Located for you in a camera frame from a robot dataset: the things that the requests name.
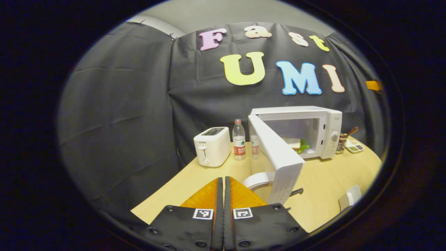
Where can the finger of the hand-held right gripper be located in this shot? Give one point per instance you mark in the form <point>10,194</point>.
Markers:
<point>373,85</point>

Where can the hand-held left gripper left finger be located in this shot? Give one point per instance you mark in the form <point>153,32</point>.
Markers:
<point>184,228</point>

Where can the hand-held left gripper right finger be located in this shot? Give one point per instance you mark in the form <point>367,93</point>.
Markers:
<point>264,226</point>

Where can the white microwave oven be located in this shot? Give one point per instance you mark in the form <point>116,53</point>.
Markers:
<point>282,160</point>

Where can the lettuce sandwich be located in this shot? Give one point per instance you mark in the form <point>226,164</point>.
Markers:
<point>296,144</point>

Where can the brown wooden spoon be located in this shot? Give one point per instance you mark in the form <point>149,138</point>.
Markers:
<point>350,132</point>

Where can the white divided bean dish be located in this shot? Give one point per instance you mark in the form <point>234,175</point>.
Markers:
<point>354,147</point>

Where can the white toaster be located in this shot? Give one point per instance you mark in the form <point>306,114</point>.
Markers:
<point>212,148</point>

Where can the red label water bottle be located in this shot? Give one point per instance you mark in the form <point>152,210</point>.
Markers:
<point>239,144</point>

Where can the white plate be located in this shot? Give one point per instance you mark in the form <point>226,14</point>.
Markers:
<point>350,198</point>

